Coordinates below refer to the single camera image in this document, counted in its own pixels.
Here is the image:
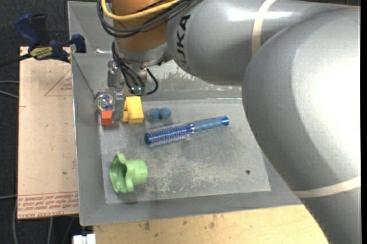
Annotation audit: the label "orange-red toy block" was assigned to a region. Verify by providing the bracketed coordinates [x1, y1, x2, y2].
[100, 110, 119, 127]

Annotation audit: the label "blue hairbrush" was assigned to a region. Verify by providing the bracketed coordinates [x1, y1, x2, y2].
[143, 115, 231, 149]

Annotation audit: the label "yellow toy block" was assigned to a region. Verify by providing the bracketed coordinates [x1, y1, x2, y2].
[121, 95, 145, 125]

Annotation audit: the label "blue toy berries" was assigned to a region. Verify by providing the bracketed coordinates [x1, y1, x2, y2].
[148, 106, 172, 122]

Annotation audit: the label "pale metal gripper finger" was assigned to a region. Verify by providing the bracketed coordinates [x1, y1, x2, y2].
[114, 90, 126, 123]

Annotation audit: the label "brown cardboard board red print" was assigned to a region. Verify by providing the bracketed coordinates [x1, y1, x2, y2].
[17, 46, 80, 220]

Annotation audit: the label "grey metal bin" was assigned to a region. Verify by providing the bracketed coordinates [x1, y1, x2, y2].
[67, 1, 302, 227]

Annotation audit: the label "green plastic cup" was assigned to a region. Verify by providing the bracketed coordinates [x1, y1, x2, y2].
[108, 152, 149, 195]

